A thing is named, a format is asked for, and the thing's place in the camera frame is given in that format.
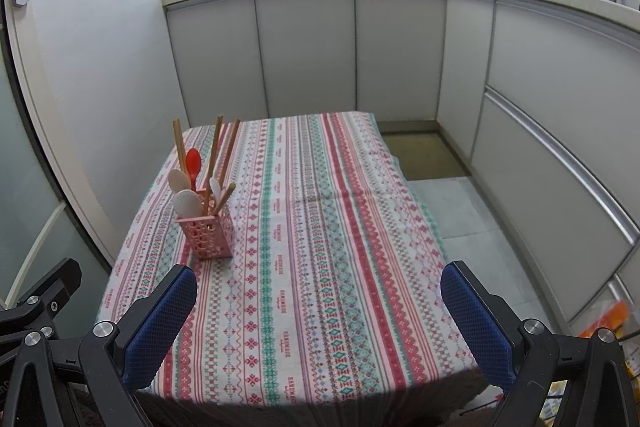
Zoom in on olive floor mat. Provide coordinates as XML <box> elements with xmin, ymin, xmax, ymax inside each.
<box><xmin>381</xmin><ymin>131</ymin><xmax>467</xmax><ymax>182</ymax></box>

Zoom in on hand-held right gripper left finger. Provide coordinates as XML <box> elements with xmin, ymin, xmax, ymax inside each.
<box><xmin>10</xmin><ymin>263</ymin><xmax>199</xmax><ymax>427</ymax></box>

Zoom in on patterned striped tablecloth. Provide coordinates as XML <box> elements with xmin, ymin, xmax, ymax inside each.
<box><xmin>94</xmin><ymin>110</ymin><xmax>482</xmax><ymax>409</ymax></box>

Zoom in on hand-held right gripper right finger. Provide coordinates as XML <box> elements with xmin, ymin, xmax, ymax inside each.
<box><xmin>440</xmin><ymin>260</ymin><xmax>629</xmax><ymax>427</ymax></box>

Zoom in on white kitchen cabinets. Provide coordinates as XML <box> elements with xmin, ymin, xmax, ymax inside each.
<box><xmin>159</xmin><ymin>0</ymin><xmax>640</xmax><ymax>325</ymax></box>

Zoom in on red plastic spoon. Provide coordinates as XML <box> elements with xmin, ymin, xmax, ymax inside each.
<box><xmin>184</xmin><ymin>148</ymin><xmax>203</xmax><ymax>194</ymax></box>

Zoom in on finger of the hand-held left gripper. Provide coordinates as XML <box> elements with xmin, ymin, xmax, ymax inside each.
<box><xmin>0</xmin><ymin>258</ymin><xmax>83</xmax><ymax>344</ymax></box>

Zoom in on orange plastic bag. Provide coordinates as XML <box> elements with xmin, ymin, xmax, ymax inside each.
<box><xmin>579</xmin><ymin>299</ymin><xmax>632</xmax><ymax>344</ymax></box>

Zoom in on pink perforated utensil holder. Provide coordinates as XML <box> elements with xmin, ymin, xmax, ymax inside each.
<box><xmin>174</xmin><ymin>189</ymin><xmax>236</xmax><ymax>261</ymax></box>

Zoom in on wooden chopstick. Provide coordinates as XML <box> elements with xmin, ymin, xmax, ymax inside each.
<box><xmin>211</xmin><ymin>183</ymin><xmax>236</xmax><ymax>216</ymax></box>
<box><xmin>201</xmin><ymin>115</ymin><xmax>224</xmax><ymax>214</ymax></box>
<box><xmin>172</xmin><ymin>119</ymin><xmax>187</xmax><ymax>188</ymax></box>
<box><xmin>177</xmin><ymin>119</ymin><xmax>194</xmax><ymax>188</ymax></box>
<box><xmin>218</xmin><ymin>119</ymin><xmax>241</xmax><ymax>188</ymax></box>

